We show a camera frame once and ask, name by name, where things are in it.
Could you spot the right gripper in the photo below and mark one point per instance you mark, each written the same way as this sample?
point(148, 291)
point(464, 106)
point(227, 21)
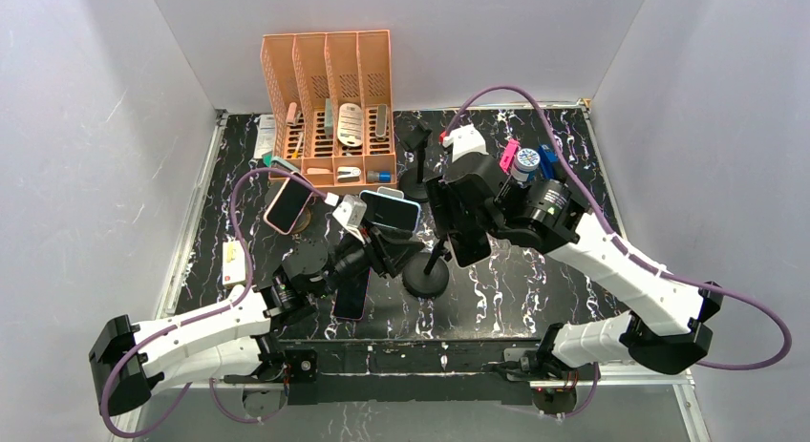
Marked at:
point(439, 196)

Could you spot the orange plastic file organizer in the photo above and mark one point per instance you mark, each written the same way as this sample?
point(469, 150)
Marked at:
point(331, 94)

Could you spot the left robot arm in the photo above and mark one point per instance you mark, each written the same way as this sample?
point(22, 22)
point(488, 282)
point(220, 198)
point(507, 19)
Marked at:
point(131, 362)

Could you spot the teal small box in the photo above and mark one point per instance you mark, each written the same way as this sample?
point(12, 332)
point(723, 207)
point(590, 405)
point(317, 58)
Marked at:
point(279, 165)

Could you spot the pink eraser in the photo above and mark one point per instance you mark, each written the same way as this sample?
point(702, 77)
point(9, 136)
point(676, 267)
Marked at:
point(292, 114)

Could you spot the beige long stapler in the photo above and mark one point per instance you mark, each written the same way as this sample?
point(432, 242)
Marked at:
point(381, 121)

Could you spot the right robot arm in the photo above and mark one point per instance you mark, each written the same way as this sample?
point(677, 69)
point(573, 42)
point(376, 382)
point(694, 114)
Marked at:
point(663, 327)

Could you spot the magenta-edged black smartphone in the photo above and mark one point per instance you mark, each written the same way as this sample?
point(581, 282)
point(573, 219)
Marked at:
point(350, 296)

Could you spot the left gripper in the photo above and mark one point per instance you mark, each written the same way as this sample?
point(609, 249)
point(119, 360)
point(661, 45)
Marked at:
point(389, 250)

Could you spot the pink-cased tall smartphone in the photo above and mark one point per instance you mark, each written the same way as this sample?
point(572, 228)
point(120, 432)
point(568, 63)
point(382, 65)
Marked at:
point(469, 246)

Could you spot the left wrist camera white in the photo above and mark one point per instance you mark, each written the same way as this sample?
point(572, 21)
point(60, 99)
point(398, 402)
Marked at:
point(349, 213)

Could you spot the pink highlighter marker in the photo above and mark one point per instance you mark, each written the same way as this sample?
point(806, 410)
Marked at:
point(511, 149)

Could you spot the pink-cased left smartphone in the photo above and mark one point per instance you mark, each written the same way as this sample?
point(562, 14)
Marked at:
point(288, 203)

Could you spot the small white blue bottle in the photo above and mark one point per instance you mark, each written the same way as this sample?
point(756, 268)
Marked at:
point(525, 164)

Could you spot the blue stapler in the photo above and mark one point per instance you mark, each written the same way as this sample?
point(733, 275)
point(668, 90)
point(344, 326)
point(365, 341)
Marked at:
point(550, 164)

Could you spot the white folding phone stand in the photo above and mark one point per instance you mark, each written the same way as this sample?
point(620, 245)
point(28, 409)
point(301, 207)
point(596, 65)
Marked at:
point(390, 193)

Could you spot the small yellow white box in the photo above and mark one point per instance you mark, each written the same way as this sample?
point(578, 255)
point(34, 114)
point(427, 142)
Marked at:
point(233, 263)

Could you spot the white oval label tag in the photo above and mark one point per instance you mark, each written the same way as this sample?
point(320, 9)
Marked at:
point(349, 130)

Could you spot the grey bottle blue cap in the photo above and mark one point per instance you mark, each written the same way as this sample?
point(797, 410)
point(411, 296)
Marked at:
point(378, 176)

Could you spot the white paper packet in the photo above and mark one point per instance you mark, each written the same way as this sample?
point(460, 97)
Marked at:
point(266, 135)

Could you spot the blue-edged smartphone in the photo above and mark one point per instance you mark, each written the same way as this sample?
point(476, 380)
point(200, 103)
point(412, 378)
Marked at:
point(392, 212)

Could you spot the black tall phone stand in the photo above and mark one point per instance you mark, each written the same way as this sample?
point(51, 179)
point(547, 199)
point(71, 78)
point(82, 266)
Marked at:
point(426, 275)

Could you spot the white stapler in organizer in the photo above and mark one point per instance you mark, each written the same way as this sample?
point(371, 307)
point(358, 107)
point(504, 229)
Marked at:
point(348, 174)

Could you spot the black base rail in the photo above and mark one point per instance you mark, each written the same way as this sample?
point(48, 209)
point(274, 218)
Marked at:
point(509, 371)

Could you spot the black round-base phone stand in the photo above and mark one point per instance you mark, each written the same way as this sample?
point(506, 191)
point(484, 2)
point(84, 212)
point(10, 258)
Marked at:
point(412, 181)

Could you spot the green white small box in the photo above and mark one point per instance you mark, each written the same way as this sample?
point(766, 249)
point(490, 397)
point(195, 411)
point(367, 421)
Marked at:
point(329, 119)

